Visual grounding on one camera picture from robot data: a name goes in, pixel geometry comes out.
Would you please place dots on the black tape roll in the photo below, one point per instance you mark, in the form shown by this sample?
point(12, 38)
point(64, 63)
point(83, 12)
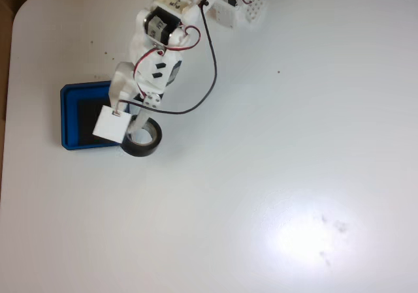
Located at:
point(140, 151)

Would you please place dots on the black foam pad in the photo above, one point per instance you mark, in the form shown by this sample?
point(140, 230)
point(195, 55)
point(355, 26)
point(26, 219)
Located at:
point(86, 120)

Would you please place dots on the blue square box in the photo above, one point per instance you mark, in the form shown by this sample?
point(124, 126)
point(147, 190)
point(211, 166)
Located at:
point(68, 117)

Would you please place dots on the white square camera box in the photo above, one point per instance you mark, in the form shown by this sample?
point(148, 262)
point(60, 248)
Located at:
point(111, 125)

